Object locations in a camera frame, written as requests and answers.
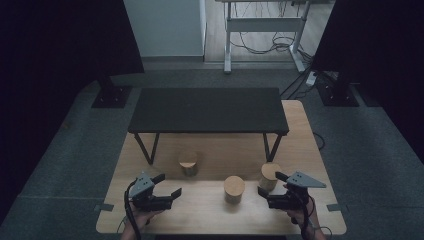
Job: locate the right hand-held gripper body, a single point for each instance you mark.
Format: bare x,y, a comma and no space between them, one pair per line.
293,193

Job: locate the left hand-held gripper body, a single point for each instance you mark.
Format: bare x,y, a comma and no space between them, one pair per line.
143,186

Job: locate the glass jar with wooden lid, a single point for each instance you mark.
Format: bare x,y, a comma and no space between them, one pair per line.
188,163
234,188
268,175

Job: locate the black raised shelf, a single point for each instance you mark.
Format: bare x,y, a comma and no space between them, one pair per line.
208,110

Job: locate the person's right hand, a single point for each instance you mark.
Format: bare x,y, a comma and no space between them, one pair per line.
301,215

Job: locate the person's left hand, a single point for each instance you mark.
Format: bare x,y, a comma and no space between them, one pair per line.
143,216

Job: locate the grey tape mark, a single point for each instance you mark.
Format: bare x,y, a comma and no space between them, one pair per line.
336,207
104,207

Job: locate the black stand base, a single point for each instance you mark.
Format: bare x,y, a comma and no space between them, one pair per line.
111,96
336,95

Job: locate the white power strip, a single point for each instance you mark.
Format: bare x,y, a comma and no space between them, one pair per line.
311,79

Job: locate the white partition panel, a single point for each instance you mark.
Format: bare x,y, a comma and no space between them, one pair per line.
165,26

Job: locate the dark curtain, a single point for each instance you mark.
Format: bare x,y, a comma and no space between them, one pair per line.
60,50
376,43

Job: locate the white desk frame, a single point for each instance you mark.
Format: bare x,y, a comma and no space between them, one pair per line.
265,25

